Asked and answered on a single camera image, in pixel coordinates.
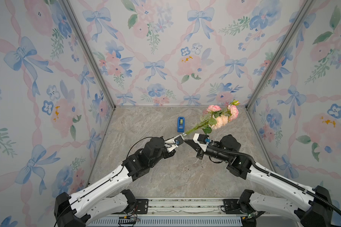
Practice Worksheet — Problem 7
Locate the aluminium corner post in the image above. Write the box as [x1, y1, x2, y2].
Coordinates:
[245, 0, 315, 111]
[59, 0, 116, 111]

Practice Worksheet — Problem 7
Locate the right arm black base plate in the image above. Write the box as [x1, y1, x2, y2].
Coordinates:
[221, 199, 243, 214]

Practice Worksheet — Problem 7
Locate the artificial pink cream flower bouquet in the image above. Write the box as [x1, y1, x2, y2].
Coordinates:
[183, 100, 240, 136]

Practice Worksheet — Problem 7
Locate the aluminium corner post right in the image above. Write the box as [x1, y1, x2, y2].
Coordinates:
[245, 0, 315, 111]

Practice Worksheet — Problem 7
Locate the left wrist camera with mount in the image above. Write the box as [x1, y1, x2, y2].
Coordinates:
[165, 134, 184, 146]

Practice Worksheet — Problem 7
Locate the blue tape dispenser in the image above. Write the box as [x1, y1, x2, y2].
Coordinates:
[177, 117, 185, 133]

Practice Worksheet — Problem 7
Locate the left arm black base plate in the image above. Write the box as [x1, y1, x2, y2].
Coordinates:
[132, 199, 149, 214]

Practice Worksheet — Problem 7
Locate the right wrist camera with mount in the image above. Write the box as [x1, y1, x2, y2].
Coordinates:
[193, 133, 211, 152]

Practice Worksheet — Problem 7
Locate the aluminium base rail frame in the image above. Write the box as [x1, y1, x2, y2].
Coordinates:
[89, 197, 299, 227]

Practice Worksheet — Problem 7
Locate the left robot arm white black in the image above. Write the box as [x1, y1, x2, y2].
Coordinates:
[54, 135, 184, 227]

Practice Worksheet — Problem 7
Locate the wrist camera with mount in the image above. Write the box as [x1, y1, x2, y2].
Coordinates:
[165, 134, 184, 146]
[193, 133, 211, 152]

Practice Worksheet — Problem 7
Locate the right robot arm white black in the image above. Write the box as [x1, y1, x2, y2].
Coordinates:
[185, 134, 341, 227]

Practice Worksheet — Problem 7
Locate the black corrugated cable conduit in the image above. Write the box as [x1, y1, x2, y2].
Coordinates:
[206, 144, 341, 227]

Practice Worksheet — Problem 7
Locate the aluminium corner post left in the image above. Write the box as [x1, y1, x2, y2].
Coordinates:
[59, 0, 116, 111]

